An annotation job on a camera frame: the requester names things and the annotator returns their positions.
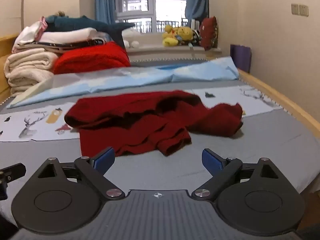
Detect right blue curtain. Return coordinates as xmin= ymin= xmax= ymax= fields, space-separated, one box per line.
xmin=185 ymin=0 xmax=209 ymax=22

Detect blue curtain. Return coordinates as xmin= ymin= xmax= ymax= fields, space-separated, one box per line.
xmin=95 ymin=0 xmax=116 ymax=24
xmin=185 ymin=0 xmax=209 ymax=22

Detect cream folded blanket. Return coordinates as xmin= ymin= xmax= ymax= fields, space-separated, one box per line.
xmin=4 ymin=48 xmax=59 ymax=97

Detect white plush toy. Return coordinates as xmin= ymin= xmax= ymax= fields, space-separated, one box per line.
xmin=122 ymin=28 xmax=141 ymax=49

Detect dark red knit sweater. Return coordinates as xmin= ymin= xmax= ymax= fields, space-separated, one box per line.
xmin=65 ymin=90 xmax=243 ymax=157

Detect wall switch plates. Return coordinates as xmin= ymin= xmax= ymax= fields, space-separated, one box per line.
xmin=291 ymin=4 xmax=309 ymax=17

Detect light blue duvet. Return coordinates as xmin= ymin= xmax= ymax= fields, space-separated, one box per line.
xmin=6 ymin=56 xmax=239 ymax=109

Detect bright red folded blanket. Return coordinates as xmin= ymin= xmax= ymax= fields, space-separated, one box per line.
xmin=53 ymin=42 xmax=131 ymax=75

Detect grey printed bed sheet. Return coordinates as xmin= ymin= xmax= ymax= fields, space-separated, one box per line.
xmin=1 ymin=57 xmax=319 ymax=221

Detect dark red cushion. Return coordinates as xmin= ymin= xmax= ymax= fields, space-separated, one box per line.
xmin=200 ymin=16 xmax=219 ymax=50

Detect left blue curtain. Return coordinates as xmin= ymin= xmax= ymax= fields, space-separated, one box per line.
xmin=95 ymin=0 xmax=116 ymax=24

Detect white pink folded bedding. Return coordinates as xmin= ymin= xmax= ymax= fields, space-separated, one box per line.
xmin=11 ymin=18 xmax=108 ymax=53

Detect teal shark plush toy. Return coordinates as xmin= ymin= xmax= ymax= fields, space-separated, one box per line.
xmin=45 ymin=15 xmax=135 ymax=48

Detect wooden bed frame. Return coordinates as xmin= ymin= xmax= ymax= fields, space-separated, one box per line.
xmin=1 ymin=34 xmax=319 ymax=138

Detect window with white frame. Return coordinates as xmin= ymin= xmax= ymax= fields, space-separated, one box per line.
xmin=115 ymin=0 xmax=188 ymax=34

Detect yellow plush toy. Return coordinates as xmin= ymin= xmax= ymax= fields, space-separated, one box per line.
xmin=162 ymin=25 xmax=194 ymax=47

